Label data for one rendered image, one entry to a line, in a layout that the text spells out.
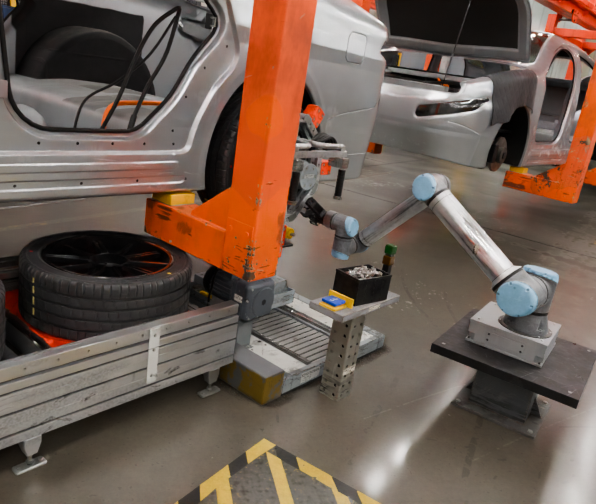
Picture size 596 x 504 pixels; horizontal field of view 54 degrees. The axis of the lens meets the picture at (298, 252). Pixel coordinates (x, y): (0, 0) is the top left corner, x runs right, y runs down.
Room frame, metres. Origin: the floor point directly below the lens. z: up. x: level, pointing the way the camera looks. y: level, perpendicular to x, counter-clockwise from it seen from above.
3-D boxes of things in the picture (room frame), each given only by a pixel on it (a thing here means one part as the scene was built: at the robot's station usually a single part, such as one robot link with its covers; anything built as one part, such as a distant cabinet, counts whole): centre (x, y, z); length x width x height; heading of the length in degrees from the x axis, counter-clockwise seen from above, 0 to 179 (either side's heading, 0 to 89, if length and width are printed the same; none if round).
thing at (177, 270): (2.21, 0.74, 0.39); 0.66 x 0.66 x 0.24
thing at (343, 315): (2.31, -0.28, 0.44); 0.43 x 0.17 x 0.03; 142
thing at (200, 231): (2.42, 0.45, 0.69); 0.52 x 0.17 x 0.35; 52
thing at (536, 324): (2.42, -1.04, 0.45); 0.19 x 0.19 x 0.10
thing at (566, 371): (2.42, -1.04, 0.15); 0.60 x 0.60 x 0.30; 59
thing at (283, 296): (2.93, 0.28, 0.13); 0.50 x 0.36 x 0.10; 142
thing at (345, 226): (2.84, -0.21, 0.62); 0.12 x 0.09 x 0.10; 52
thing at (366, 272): (2.32, -0.29, 0.51); 0.20 x 0.14 x 0.13; 133
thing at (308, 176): (2.79, 0.09, 0.85); 0.21 x 0.14 x 0.14; 52
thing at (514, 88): (5.35, -1.57, 1.36); 0.71 x 0.30 x 0.51; 142
